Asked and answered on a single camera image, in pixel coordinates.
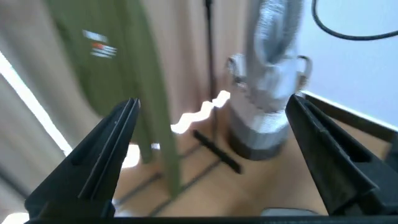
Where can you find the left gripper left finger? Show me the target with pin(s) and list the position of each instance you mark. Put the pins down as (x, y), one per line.
(93, 165)

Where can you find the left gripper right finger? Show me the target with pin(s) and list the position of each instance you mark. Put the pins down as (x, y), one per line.
(335, 161)

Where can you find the green shirt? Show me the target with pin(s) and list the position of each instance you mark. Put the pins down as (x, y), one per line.
(124, 77)

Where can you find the beige curtain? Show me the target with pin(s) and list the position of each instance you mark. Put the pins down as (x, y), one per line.
(186, 46)

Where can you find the pale grey shorts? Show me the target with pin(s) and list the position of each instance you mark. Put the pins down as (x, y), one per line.
(273, 37)

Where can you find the black clothes rack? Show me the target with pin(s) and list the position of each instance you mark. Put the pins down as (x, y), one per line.
(217, 151)

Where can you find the white laundry basket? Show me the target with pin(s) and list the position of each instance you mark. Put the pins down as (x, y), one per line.
(258, 130)

